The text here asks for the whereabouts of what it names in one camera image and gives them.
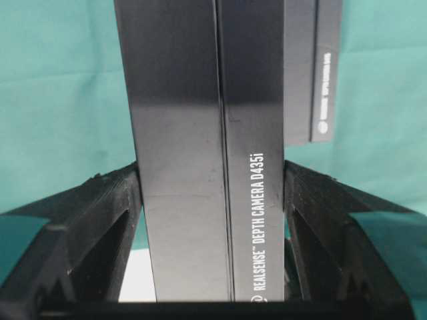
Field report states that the left gripper black left finger teal tape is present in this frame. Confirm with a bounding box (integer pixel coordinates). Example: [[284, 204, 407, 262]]
[[1, 163, 141, 303]]

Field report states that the left gripper black right finger teal tape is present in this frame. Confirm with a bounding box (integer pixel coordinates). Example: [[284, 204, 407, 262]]
[[284, 161, 426, 303]]

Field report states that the black RealSense box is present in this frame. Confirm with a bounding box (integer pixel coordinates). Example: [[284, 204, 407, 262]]
[[115, 1, 285, 302], [284, 0, 342, 147]]

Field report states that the green table cloth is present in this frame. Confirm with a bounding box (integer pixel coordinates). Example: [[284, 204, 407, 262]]
[[1, 1, 426, 213]]

